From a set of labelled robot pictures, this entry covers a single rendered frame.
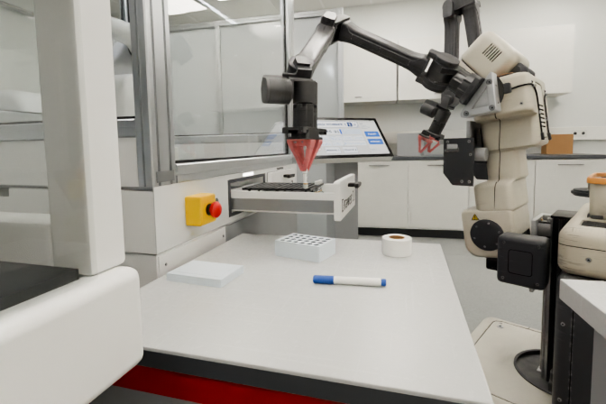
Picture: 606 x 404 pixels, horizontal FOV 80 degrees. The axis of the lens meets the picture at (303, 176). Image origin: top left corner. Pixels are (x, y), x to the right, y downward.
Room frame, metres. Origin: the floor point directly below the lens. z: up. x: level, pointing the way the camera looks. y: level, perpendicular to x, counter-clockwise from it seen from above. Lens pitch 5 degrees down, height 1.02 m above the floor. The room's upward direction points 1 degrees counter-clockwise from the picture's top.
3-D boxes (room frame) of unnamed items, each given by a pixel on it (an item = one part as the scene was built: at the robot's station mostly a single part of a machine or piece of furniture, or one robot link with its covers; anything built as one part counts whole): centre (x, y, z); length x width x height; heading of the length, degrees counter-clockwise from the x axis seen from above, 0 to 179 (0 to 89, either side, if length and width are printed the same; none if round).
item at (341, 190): (1.11, -0.13, 0.87); 0.29 x 0.02 x 0.11; 164
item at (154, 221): (1.37, 0.63, 0.87); 1.02 x 0.95 x 0.14; 164
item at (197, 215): (0.88, 0.25, 0.88); 0.07 x 0.05 x 0.07; 164
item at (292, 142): (0.84, -0.01, 1.01); 0.07 x 0.07 x 0.09; 58
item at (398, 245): (0.86, -0.23, 0.78); 0.07 x 0.07 x 0.04
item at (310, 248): (0.86, 0.00, 0.78); 0.12 x 0.08 x 0.04; 59
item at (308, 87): (0.84, 0.00, 1.15); 0.07 x 0.06 x 0.07; 110
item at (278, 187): (1.17, 0.06, 0.87); 0.22 x 0.18 x 0.06; 74
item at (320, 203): (1.17, 0.07, 0.86); 0.40 x 0.26 x 0.06; 74
